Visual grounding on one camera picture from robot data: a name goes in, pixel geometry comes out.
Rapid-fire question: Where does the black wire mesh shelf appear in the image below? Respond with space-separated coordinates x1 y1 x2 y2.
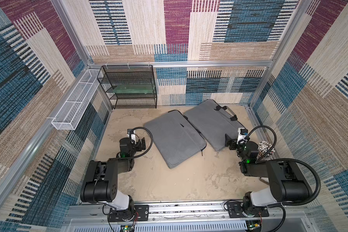
97 65 158 109

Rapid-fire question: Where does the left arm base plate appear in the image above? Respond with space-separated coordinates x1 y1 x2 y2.
107 205 149 222

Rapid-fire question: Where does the white wire mesh basket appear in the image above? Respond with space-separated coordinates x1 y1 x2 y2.
51 69 99 131

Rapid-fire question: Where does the green board on shelf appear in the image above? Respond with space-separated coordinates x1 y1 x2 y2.
106 84 154 94

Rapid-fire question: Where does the cup of coloured pencils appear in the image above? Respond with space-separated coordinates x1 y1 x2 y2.
257 141 276 158

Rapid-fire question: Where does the grey zippered laptop sleeve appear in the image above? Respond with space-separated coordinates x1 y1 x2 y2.
144 110 206 169

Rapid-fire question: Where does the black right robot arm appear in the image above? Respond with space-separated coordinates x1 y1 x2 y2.
225 128 322 217

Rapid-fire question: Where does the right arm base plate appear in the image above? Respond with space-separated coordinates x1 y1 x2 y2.
224 201 270 218

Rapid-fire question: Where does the grey laptop bag with handles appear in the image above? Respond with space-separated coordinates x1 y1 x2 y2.
184 99 243 152

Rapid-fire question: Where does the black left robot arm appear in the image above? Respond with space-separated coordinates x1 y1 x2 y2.
80 127 153 223

